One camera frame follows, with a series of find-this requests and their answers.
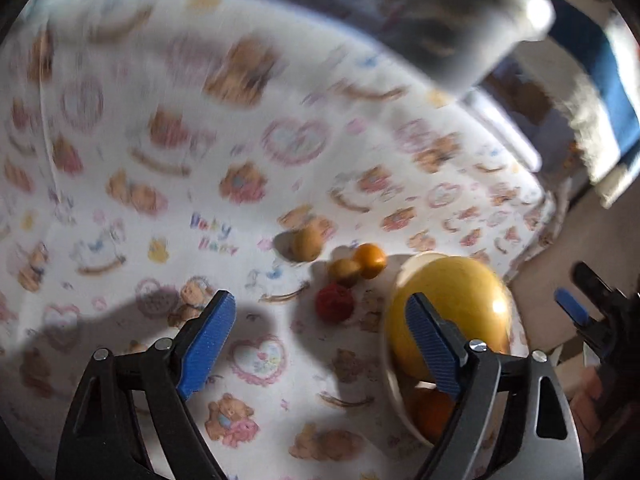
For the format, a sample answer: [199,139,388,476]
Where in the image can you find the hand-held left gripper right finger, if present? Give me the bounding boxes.
[405,292,586,480]

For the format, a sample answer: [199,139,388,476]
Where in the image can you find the large yellow apple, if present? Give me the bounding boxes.
[387,256,512,383]

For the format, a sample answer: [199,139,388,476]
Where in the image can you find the striped curtain cloth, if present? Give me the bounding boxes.
[547,0,640,211]

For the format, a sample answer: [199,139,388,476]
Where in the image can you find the clear plastic jar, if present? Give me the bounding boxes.
[407,0,557,98]

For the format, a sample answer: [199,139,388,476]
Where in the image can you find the large orange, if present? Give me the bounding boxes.
[412,387,458,443]

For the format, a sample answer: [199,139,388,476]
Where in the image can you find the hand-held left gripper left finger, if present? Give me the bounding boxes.
[55,290,237,480]

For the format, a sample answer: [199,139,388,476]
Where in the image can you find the small yellow round fruit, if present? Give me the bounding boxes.
[291,227,323,262]

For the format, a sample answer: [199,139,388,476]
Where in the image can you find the beige plate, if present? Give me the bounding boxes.
[382,251,528,448]

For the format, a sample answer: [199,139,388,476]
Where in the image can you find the red cherry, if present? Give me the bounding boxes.
[315,282,355,323]

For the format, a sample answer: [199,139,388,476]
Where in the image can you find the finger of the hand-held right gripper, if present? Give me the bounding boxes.
[554,287,608,343]
[572,260,632,313]

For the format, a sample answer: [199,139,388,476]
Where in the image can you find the small tan round fruit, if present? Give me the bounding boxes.
[327,258,362,288]

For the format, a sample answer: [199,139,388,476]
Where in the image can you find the small orange kumquat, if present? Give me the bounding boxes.
[354,243,388,280]

